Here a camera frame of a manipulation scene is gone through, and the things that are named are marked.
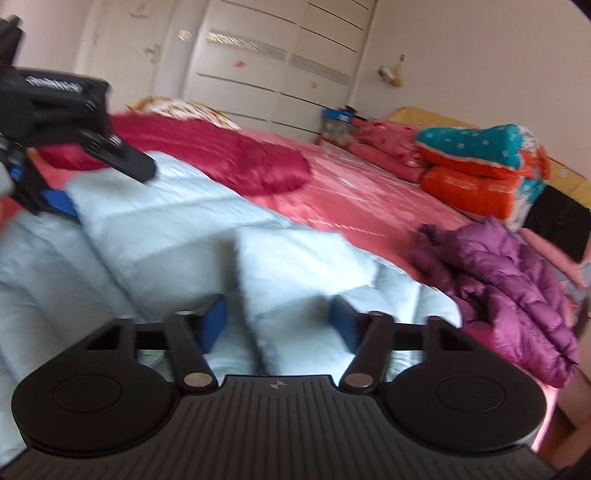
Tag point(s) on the hanging wall ornament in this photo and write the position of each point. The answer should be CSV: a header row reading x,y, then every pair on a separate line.
x,y
392,74

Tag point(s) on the grey shoe box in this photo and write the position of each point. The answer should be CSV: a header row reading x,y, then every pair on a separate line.
x,y
339,131

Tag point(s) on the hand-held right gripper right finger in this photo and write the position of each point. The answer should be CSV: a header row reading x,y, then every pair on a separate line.
x,y
344,323

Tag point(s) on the white sliding-door wardrobe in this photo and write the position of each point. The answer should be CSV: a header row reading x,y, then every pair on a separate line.
x,y
277,37

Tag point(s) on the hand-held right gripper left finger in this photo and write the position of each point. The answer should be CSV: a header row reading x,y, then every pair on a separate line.
x,y
214,323

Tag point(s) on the white light switch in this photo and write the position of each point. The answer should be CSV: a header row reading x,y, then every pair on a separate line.
x,y
185,33

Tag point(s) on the folded grey-blue blanket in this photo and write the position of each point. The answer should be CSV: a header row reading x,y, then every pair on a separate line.
x,y
584,270

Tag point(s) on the crimson down jacket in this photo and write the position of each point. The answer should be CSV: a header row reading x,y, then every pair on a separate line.
x,y
207,147

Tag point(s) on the purple down jacket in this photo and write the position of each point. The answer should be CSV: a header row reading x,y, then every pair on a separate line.
x,y
498,277

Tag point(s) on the black folded cloth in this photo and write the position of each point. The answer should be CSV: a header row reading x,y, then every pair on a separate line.
x,y
558,217

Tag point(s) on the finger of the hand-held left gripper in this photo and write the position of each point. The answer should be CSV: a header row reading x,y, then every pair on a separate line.
x,y
129,161
57,203

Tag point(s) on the teal and orange folded quilt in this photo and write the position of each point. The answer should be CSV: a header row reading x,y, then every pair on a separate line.
x,y
461,184

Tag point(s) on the blue shoe box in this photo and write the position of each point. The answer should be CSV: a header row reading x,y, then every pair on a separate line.
x,y
337,114

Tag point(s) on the pink printed pillow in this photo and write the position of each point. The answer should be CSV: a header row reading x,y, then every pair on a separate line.
x,y
392,143

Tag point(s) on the cartoon print pillow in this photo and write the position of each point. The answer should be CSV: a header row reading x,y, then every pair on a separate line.
x,y
184,110

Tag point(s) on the white door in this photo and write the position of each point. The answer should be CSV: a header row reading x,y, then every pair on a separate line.
x,y
129,55

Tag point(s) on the light blue down jacket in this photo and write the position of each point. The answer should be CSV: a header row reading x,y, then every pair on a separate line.
x,y
161,221

